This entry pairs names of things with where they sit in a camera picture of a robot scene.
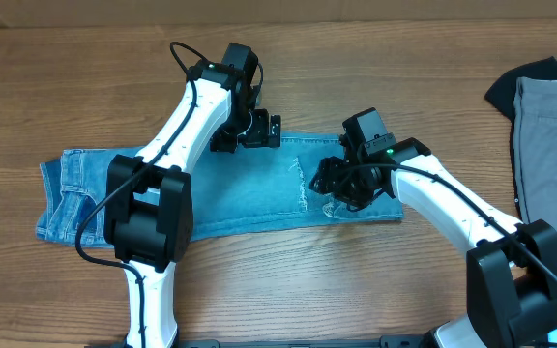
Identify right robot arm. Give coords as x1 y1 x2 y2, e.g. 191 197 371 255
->
309 108 557 348

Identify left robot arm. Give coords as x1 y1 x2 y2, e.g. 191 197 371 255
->
103 43 280 347

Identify black garment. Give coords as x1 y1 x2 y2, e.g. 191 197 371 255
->
484 56 557 122

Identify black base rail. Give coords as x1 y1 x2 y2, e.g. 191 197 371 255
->
173 333 438 348

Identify blue denim jeans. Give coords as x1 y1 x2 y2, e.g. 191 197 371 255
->
36 132 404 245

